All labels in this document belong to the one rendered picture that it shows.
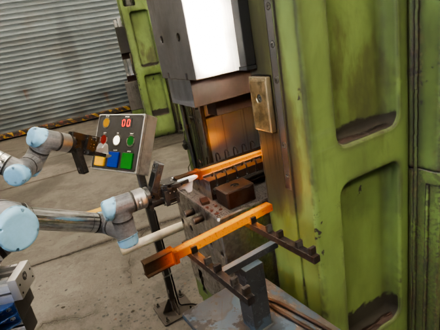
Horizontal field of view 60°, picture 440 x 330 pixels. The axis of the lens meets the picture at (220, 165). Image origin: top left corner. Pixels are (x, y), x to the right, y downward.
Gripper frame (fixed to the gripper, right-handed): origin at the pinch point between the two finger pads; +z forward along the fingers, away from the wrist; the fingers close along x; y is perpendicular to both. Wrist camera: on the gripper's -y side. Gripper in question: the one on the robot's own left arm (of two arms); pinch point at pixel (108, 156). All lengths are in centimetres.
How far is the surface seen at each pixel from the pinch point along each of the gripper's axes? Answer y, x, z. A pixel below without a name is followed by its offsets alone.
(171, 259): -28, -69, -27
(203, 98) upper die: 23, -55, -6
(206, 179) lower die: -4, -51, 7
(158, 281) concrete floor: -73, 38, 86
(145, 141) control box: 9.9, -6.6, 14.0
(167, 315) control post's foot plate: -83, 8, 67
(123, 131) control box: 13.8, 6.7, 11.1
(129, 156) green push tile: 2.2, -1.8, 10.5
